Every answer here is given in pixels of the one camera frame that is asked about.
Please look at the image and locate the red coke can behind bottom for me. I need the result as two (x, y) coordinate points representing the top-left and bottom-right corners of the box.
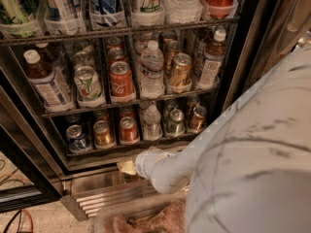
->
(119, 106), (135, 119)

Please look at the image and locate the green bottle top shelf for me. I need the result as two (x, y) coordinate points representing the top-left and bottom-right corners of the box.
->
(0, 0), (40, 38)

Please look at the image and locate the gold can middle shelf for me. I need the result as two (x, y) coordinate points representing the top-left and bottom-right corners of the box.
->
(167, 53), (192, 93)

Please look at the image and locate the gold can bottom shelf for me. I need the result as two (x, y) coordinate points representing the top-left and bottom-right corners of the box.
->
(93, 120), (116, 150)

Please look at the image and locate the red coke can bottom shelf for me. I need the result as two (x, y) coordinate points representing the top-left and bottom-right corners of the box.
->
(120, 116), (139, 144)

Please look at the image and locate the red coke can shelf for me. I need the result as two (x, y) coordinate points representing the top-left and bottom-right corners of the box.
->
(120, 116), (139, 144)
(109, 61), (136, 103)

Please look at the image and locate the water bottle middle shelf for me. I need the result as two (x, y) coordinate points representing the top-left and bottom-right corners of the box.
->
(140, 40), (164, 99)

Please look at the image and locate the tea bottle shelf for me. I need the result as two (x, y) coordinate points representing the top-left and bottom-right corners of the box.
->
(196, 28), (226, 86)
(23, 50), (73, 113)

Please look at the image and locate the orange can bottom shelf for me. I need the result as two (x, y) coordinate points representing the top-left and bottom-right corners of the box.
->
(188, 106), (207, 132)

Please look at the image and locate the clear water bottle top shelf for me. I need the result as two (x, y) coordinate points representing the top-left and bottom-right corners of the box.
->
(162, 0), (203, 24)

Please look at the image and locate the clear plastic bin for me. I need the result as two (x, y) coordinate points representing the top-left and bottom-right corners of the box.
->
(94, 190), (187, 233)

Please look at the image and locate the red coke can middle shelf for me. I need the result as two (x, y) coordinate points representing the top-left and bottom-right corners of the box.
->
(109, 61), (136, 103)

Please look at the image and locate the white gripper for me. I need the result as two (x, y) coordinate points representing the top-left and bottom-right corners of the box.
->
(117, 148), (176, 180)

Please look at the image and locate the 7up bottle top shelf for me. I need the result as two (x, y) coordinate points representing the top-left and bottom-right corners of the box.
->
(131, 0), (164, 26)

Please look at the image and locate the green can bottom shelf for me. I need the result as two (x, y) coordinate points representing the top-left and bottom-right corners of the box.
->
(166, 109), (185, 136)

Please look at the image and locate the orange cable on floor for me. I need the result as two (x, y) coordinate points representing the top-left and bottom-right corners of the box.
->
(2, 209), (35, 233)

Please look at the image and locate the tea bottle right middle shelf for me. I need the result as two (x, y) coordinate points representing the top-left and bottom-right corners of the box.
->
(196, 28), (226, 86)

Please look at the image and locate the gold can shelf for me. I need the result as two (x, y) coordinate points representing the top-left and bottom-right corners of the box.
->
(93, 120), (116, 150)
(167, 53), (192, 93)

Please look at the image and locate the tea bottle left middle shelf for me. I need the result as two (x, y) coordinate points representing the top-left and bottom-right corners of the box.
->
(23, 50), (73, 113)

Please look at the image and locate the green white can middle shelf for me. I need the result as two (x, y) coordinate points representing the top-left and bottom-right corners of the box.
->
(74, 66), (106, 108)

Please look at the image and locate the blue white bottle top shelf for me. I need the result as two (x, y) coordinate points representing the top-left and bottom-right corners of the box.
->
(88, 0), (126, 30)

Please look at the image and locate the glass fridge sliding door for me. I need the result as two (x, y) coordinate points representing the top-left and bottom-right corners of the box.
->
(219, 0), (311, 109)

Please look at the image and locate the blue pepsi can bottom shelf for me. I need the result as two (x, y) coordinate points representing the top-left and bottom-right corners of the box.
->
(66, 124), (92, 152)

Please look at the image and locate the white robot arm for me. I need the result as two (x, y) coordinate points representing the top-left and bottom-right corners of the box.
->
(134, 47), (311, 233)

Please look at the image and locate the small water bottle bottom shelf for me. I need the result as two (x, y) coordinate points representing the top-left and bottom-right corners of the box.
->
(143, 105), (162, 141)

